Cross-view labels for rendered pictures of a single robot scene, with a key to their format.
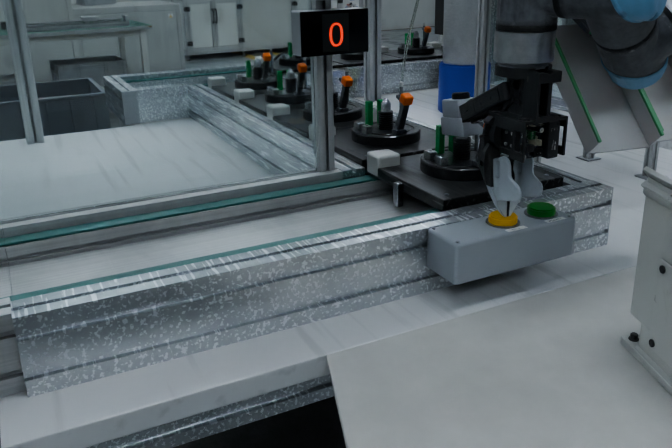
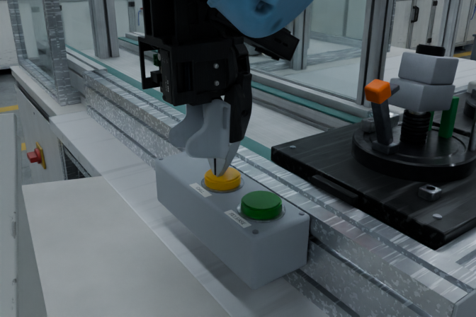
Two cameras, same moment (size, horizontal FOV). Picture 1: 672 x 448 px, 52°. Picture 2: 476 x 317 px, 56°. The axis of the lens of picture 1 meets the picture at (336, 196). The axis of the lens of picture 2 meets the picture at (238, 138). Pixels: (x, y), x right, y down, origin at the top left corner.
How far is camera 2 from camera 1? 1.10 m
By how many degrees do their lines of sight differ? 76
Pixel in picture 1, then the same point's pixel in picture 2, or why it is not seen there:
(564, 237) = (240, 252)
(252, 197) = (287, 95)
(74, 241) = not seen: hidden behind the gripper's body
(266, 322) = (135, 146)
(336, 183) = (346, 117)
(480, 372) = (47, 240)
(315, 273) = (149, 129)
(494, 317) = (148, 252)
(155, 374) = (97, 133)
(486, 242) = (171, 177)
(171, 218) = not seen: hidden behind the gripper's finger
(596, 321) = not seen: outside the picture
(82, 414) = (66, 124)
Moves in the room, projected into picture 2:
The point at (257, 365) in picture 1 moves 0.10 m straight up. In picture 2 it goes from (95, 156) to (88, 102)
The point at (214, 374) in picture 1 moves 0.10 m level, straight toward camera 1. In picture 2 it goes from (90, 146) to (33, 153)
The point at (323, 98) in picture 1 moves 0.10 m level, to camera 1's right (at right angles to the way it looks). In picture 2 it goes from (367, 27) to (398, 36)
